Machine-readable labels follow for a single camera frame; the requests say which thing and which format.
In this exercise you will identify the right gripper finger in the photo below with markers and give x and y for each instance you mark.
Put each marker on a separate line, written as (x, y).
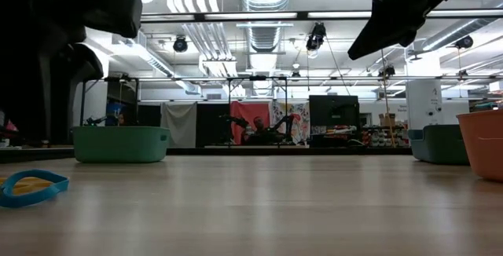
(379, 32)

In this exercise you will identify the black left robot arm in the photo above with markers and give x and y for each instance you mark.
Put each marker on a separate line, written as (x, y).
(78, 1)

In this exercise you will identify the background black robot arm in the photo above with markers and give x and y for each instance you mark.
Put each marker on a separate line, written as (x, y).
(283, 126)
(236, 121)

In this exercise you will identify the yellow rubber band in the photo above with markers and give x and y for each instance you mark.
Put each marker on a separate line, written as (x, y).
(27, 186)

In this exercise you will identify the blue rubber band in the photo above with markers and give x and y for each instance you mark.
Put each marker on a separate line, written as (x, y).
(31, 198)

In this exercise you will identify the thin tan pole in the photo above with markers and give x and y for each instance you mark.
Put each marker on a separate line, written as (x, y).
(387, 91)

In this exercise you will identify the black ceiling fixture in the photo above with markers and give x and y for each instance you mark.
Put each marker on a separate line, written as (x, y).
(180, 44)
(464, 42)

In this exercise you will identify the cardboard box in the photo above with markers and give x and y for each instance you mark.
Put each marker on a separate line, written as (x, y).
(387, 120)

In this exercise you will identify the large black monitor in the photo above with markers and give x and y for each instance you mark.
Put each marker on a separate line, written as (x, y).
(334, 110)

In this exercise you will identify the green plastic basket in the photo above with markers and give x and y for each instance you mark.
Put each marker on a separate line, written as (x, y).
(120, 144)

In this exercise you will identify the shelf of goods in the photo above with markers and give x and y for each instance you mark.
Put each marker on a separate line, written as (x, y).
(381, 138)

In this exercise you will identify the floral hanging cloth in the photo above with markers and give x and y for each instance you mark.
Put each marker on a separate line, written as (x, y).
(298, 110)

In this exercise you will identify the dark teal plastic basket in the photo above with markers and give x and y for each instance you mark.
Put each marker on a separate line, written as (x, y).
(438, 144)

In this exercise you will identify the grey hanging cloth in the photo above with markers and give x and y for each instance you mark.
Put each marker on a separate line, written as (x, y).
(178, 124)

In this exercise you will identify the person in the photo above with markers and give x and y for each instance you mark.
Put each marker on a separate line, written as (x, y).
(258, 124)

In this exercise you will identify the orange plastic basket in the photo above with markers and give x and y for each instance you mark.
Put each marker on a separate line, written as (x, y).
(485, 146)

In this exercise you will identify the orange hanging cloth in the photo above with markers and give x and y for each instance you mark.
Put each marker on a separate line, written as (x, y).
(243, 110)

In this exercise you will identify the black overhead crossbar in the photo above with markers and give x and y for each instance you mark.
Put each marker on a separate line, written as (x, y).
(200, 16)

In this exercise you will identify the black hanging camera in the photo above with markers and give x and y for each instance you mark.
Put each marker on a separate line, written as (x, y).
(316, 40)

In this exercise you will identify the silver ventilation duct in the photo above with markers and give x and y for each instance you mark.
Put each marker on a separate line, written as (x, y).
(264, 38)

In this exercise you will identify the black aluminium table frame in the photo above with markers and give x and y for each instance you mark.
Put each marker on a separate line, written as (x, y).
(236, 151)

